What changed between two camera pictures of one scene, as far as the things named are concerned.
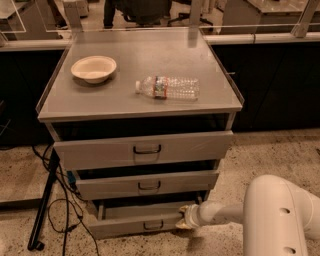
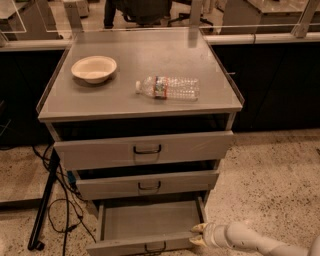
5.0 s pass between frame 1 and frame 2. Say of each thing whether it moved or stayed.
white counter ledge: stayed
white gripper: moved
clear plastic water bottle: stayed
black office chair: stayed
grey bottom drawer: moved
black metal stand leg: stayed
